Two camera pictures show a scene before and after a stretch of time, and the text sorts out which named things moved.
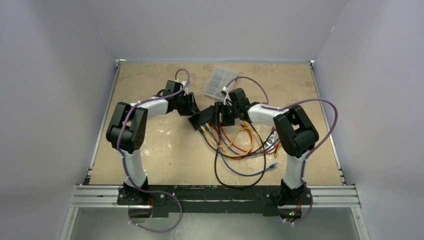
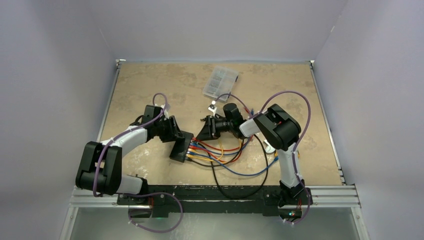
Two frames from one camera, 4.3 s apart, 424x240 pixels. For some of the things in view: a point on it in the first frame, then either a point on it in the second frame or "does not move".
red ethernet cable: (234, 157) → (197, 140)
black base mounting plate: (214, 201) does not move
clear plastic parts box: (219, 78) does not move
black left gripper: (191, 109) → (173, 132)
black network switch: (204, 116) → (181, 147)
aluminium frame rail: (322, 196) does not move
